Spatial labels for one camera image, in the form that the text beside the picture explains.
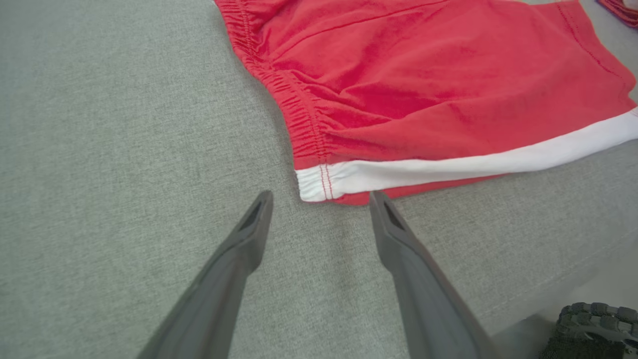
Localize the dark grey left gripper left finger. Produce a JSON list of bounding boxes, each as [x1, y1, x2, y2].
[[137, 190, 274, 359]]

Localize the grey fabric sofa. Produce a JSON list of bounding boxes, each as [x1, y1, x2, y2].
[[0, 0, 638, 359]]

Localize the red Bulls jersey white sleeves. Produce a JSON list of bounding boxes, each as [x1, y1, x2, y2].
[[596, 0, 638, 28]]

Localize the red Bulls basketball shorts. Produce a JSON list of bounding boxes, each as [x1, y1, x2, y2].
[[213, 0, 638, 206]]

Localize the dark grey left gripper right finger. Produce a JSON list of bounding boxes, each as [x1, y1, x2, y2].
[[369, 190, 504, 359]]

